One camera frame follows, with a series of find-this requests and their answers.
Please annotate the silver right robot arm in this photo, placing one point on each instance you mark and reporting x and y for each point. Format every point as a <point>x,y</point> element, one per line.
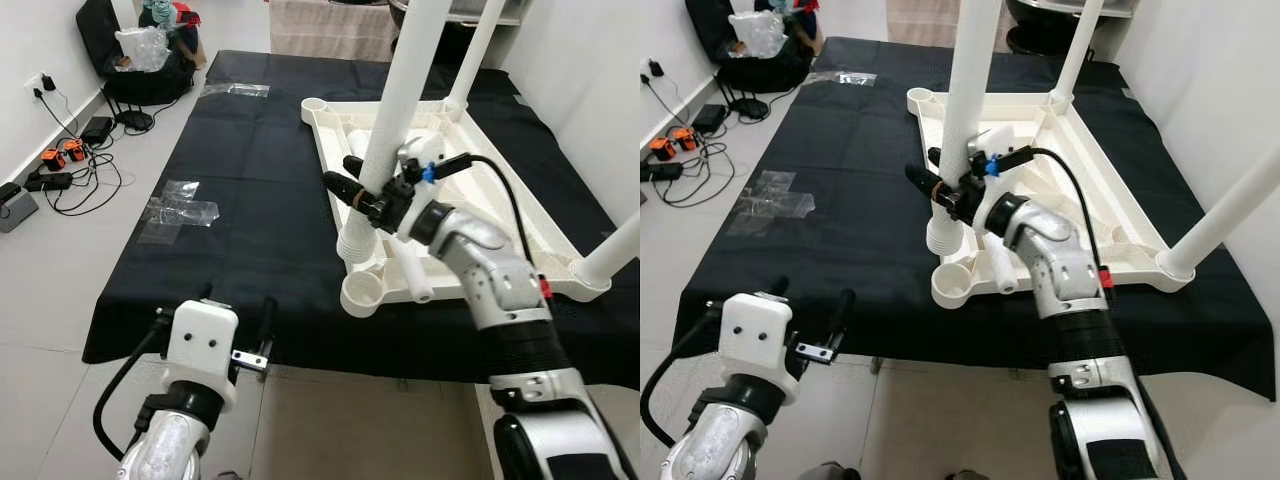
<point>1060,260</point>
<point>500,280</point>

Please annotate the black table cloth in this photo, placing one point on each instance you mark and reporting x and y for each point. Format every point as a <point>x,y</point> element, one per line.
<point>850,270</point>
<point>250,250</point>

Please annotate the grey left robot foot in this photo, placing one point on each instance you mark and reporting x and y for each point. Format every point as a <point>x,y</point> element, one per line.
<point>830,473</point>

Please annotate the orange black plug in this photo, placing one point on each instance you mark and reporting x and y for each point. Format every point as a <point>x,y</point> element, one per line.
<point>74,150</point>
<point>685,138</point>
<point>52,158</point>
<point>662,148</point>

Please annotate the beige cloth covered bench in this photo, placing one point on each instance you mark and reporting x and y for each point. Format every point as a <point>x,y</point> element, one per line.
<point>920,25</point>
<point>330,30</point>

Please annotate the white plastic table top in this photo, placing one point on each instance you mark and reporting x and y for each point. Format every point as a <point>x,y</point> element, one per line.
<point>1100,160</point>
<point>500,150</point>

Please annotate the black round stool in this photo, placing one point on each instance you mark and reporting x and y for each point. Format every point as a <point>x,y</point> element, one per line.
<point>1040,25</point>
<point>455,45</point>

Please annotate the black bag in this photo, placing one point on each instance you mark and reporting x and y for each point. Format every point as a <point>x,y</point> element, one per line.
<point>95,40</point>
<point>705,25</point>

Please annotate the red cloth item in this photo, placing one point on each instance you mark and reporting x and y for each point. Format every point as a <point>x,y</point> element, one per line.
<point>805,5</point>
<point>185,15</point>

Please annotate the teal crumpled cloth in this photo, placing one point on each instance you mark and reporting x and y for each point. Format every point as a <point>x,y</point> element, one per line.
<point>155,10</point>
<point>775,5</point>

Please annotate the grey robot foot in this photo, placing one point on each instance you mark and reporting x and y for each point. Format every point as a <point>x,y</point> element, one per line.
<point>830,473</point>
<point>970,476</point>

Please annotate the black power strip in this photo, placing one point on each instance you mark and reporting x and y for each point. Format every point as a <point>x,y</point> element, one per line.
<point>660,170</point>
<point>48,182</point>

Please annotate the black round floor device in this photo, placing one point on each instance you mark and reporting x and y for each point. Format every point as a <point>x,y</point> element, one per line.
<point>750,108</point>
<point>135,120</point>

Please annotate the grey power brick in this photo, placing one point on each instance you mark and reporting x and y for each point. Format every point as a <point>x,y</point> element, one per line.
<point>15,208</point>

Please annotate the black power adapter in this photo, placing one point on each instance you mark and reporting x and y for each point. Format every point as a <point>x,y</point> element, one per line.
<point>97,128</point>
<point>710,118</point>

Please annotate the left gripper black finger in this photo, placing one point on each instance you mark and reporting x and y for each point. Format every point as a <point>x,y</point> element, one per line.
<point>268,320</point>
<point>777,288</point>
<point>843,315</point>
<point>205,292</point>

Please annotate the grey right robot foot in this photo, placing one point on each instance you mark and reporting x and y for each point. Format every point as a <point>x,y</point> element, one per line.
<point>970,476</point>

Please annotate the black wall plug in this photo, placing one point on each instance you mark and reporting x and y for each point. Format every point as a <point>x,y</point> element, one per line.
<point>45,82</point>
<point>655,68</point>

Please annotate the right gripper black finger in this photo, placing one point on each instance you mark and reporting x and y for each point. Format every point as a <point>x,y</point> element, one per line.
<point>352,163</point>
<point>935,155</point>
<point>345,188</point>
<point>925,182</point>

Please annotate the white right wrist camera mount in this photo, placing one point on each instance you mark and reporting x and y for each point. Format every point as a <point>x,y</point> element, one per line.
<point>995,140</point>
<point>418,148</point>

